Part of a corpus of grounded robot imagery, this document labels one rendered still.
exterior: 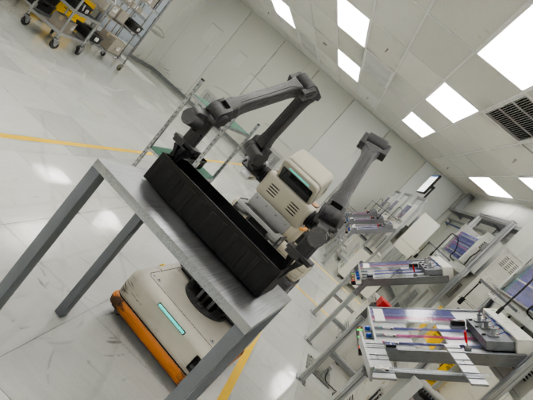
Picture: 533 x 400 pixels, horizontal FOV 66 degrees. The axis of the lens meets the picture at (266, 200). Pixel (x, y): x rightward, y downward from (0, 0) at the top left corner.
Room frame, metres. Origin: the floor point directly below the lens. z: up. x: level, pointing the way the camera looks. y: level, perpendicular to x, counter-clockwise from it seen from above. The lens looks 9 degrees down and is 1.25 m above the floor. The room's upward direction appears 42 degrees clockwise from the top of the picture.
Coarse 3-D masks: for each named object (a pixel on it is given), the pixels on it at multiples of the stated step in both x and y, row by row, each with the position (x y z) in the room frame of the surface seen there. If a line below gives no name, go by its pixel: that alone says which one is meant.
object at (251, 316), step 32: (96, 160) 1.22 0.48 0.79; (128, 192) 1.18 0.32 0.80; (64, 224) 1.23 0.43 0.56; (128, 224) 1.61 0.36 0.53; (160, 224) 1.16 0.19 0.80; (32, 256) 1.21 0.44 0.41; (192, 256) 1.13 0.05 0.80; (0, 288) 1.22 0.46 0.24; (224, 288) 1.12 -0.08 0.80; (256, 320) 1.10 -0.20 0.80; (224, 352) 1.04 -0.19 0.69; (192, 384) 1.04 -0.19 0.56
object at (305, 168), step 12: (300, 156) 1.84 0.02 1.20; (312, 156) 1.87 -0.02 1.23; (288, 168) 1.81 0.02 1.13; (300, 168) 1.79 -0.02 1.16; (312, 168) 1.81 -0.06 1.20; (324, 168) 1.84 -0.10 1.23; (288, 180) 1.84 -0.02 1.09; (300, 180) 1.79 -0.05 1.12; (312, 180) 1.77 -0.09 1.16; (324, 180) 1.79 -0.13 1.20; (300, 192) 1.82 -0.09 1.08; (312, 192) 1.77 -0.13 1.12; (324, 192) 1.89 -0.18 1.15
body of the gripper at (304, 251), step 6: (306, 240) 1.28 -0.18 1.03; (288, 246) 1.29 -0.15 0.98; (294, 246) 1.31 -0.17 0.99; (300, 246) 1.28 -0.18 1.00; (306, 246) 1.28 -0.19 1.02; (300, 252) 1.28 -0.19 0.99; (306, 252) 1.28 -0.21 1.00; (312, 252) 1.28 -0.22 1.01; (300, 258) 1.28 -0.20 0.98; (306, 258) 1.28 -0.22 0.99; (306, 264) 1.27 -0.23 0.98; (312, 264) 1.27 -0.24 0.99
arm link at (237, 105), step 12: (300, 72) 1.66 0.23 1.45; (288, 84) 1.59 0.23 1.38; (300, 84) 1.61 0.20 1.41; (240, 96) 1.49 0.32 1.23; (252, 96) 1.50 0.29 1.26; (264, 96) 1.52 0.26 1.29; (276, 96) 1.55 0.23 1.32; (288, 96) 1.60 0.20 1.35; (300, 96) 1.62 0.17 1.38; (312, 96) 1.64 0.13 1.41; (216, 108) 1.43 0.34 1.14; (228, 108) 1.44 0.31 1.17; (240, 108) 1.46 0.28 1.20; (252, 108) 1.52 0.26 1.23; (216, 120) 1.42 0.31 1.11
